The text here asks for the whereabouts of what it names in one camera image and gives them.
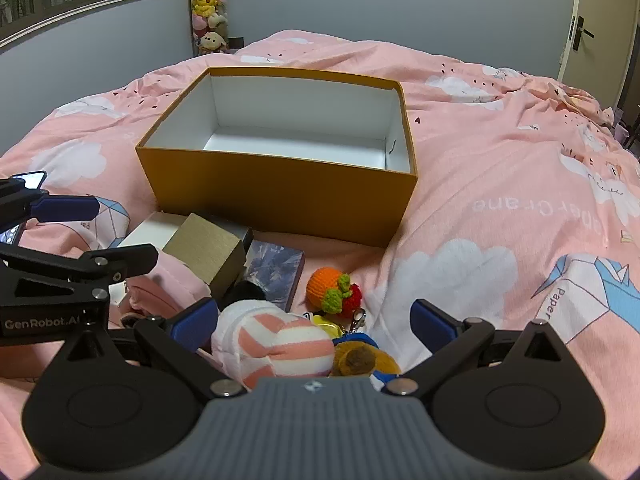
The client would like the black box with gold print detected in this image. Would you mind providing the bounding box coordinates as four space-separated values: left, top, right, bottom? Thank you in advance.
235 227 255 266

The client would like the illustrated card box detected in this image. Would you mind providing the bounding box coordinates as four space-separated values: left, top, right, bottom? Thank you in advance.
240 239 306 313

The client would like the white pink-striped plush toy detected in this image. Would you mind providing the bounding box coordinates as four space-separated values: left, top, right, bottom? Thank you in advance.
210 280 336 393

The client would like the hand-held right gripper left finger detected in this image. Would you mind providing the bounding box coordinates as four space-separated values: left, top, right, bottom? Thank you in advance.
50 297 248 398

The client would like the pink pouch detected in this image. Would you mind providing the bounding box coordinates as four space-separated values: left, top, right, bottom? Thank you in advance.
120 252 213 322

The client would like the white box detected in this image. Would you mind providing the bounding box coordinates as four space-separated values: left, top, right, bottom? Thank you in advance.
116 211 191 252

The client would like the door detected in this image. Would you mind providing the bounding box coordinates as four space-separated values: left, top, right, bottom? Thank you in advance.
557 0 640 111

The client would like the orange cardboard box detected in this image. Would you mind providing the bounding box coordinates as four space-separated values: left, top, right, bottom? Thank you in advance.
135 66 418 248

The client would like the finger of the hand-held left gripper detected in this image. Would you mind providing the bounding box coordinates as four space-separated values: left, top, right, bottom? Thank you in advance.
0 242 160 311
0 172 101 225

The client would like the brown bear plush toy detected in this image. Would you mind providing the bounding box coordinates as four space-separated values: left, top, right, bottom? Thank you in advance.
330 332 403 391

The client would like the stack of plush toys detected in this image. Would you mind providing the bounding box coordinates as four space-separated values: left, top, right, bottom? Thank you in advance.
189 0 231 56

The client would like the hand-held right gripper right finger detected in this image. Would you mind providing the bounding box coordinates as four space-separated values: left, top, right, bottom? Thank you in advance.
382 299 571 398

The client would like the yellow keychain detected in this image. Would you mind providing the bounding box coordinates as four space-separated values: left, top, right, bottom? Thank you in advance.
302 310 351 341

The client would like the crocheted orange keychain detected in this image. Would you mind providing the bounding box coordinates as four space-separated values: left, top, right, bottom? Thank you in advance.
305 266 368 335

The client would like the pink printed blanket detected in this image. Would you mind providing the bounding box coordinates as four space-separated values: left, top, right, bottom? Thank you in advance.
0 29 640 480

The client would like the black door handle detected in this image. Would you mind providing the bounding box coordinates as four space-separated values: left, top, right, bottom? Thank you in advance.
570 15 596 52

